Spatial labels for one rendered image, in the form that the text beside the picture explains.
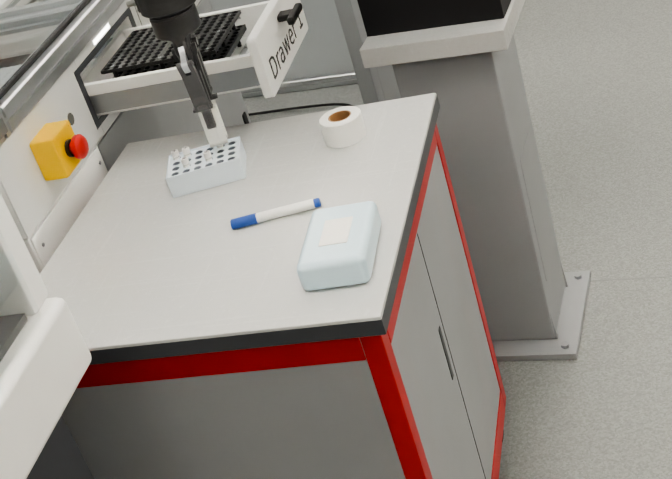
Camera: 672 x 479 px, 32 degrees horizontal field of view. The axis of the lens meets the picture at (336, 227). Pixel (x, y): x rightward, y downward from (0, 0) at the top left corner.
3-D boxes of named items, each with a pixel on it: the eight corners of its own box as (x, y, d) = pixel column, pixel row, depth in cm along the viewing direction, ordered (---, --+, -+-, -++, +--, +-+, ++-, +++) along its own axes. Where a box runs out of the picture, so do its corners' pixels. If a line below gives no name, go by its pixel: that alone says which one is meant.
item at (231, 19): (241, 12, 216) (240, 9, 216) (216, 53, 202) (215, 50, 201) (232, 14, 216) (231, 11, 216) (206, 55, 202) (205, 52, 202)
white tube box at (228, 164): (246, 155, 196) (239, 135, 194) (246, 178, 188) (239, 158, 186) (176, 174, 197) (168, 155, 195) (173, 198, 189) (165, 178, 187)
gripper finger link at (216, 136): (214, 103, 189) (214, 105, 188) (228, 141, 192) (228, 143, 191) (196, 108, 189) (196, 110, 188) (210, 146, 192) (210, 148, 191)
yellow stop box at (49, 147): (88, 155, 193) (72, 117, 189) (72, 178, 187) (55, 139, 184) (61, 160, 194) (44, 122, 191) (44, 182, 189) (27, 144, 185)
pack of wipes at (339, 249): (319, 233, 167) (310, 207, 165) (383, 223, 165) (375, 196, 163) (302, 295, 155) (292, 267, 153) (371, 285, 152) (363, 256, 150)
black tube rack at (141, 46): (250, 41, 219) (240, 9, 216) (226, 83, 204) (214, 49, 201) (144, 61, 225) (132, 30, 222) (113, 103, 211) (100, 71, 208)
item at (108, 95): (296, 26, 220) (286, -4, 217) (264, 87, 199) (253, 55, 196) (106, 62, 232) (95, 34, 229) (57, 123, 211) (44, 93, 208)
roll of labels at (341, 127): (348, 123, 195) (342, 102, 193) (375, 131, 190) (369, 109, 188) (317, 143, 192) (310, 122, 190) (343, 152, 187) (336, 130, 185)
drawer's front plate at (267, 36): (309, 28, 221) (292, -26, 216) (274, 98, 198) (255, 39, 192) (300, 30, 222) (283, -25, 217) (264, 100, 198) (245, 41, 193)
